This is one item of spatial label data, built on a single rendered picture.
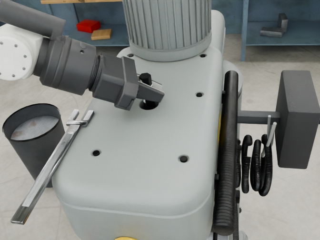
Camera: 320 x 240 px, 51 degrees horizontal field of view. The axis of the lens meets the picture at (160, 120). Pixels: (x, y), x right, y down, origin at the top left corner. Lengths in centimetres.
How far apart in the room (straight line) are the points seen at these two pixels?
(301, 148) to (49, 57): 69
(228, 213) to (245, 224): 215
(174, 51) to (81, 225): 40
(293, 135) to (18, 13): 70
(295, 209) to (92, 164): 242
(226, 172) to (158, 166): 15
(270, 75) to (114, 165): 379
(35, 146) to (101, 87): 228
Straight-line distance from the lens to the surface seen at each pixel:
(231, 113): 74
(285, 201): 289
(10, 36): 53
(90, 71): 55
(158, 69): 74
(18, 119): 315
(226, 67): 136
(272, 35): 459
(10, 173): 353
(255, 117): 100
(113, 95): 57
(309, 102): 93
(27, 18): 56
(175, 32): 73
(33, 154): 289
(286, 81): 100
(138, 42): 77
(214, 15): 131
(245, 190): 108
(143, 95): 60
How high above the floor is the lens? 227
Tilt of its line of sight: 39 degrees down
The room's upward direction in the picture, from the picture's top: 8 degrees counter-clockwise
